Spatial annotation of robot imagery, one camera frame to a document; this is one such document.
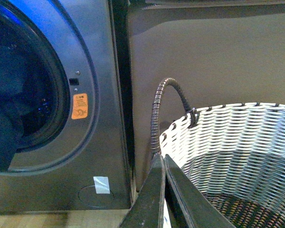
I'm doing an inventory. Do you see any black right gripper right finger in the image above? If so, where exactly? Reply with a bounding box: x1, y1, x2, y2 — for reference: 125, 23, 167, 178
164, 155, 234, 228

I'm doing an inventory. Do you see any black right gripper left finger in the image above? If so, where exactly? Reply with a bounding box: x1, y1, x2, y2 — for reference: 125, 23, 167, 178
119, 154, 165, 228

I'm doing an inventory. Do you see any dark navy garment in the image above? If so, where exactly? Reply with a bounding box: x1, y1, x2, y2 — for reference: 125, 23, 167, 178
0, 45, 44, 172

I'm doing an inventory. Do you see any grey front-load washing machine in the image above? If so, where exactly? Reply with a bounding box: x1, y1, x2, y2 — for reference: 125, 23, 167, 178
0, 0, 133, 214

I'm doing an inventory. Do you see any white woven laundry basket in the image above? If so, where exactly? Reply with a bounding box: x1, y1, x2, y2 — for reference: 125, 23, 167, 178
151, 78, 285, 228

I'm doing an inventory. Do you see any grey cabinet beside washer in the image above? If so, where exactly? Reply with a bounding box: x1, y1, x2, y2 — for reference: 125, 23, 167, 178
127, 0, 285, 189

